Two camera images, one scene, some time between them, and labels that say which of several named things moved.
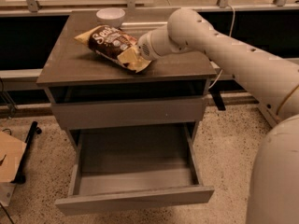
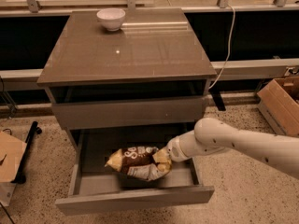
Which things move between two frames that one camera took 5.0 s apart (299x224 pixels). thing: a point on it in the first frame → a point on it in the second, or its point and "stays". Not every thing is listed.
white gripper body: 144,48 → 174,150
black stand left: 21,177 stays
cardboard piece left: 11,151 stays
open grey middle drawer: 127,165 stays
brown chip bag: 116,45 → 146,162
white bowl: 110,17 stays
